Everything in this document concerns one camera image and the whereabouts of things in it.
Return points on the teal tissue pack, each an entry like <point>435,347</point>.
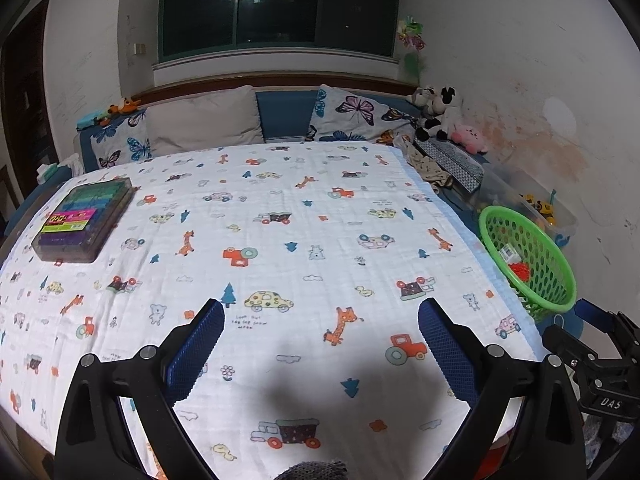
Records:
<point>50,172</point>

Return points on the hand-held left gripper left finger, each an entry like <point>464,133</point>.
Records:
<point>197,345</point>

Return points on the printed blanket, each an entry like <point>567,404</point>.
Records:
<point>300,240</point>

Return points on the grey white plush toy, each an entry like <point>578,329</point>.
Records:
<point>420,97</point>

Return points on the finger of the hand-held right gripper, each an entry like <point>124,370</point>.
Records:
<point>570,347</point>
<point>592,312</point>

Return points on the beige patterned clothes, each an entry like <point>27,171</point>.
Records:
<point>430,167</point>

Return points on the green plastic mesh basket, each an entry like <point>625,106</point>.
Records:
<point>550,306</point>

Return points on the clear plastic package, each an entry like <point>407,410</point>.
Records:
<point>507,252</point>

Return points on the colourful paper pinwheel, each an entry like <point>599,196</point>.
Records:
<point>412,35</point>

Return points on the colourful marker case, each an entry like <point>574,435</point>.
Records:
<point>80,220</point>

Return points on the orange plush toy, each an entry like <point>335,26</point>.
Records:
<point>122,109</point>

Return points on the yellow toy truck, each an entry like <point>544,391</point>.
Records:
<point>547,212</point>
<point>530,202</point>

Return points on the clear plastic storage box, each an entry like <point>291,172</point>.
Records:
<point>510,190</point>

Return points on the dark glass window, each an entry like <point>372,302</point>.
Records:
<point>275,15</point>

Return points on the beige pillow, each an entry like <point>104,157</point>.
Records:
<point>200,120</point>

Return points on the blue white patterned folded cloth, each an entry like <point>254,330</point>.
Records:
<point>455,162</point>

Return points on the brown wooden headboard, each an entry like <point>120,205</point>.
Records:
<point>210,85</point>

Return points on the butterfly print pillow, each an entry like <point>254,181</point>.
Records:
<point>120,145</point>
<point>350,115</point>

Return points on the grey knit cloth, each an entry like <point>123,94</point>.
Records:
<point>312,471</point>

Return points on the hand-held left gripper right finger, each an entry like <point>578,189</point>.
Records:
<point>445,350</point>

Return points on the pink round plush toy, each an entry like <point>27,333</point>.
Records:
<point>470,137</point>

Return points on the white wall switch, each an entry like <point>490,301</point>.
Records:
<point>140,49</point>

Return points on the black and white cow plush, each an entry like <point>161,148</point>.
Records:
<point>442,110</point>

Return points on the dark wooden door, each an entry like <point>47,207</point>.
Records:
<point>22,100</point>

